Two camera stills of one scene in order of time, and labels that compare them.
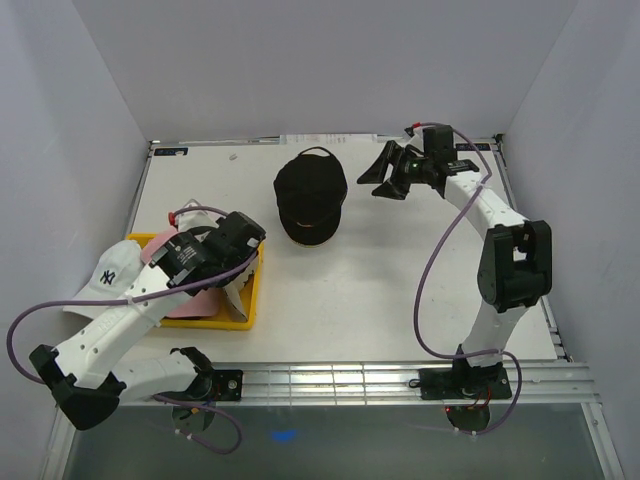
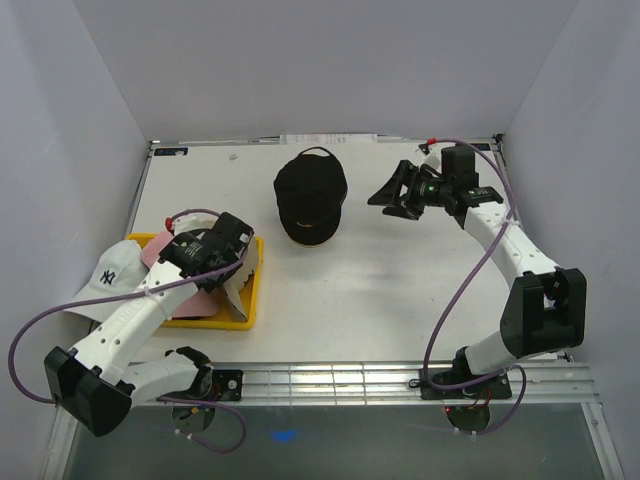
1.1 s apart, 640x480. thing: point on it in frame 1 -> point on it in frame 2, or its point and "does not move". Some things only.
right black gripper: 391,188 -> 405,173
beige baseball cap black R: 234,290 does not move
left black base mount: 226,384 does not move
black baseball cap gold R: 310,188 does not move
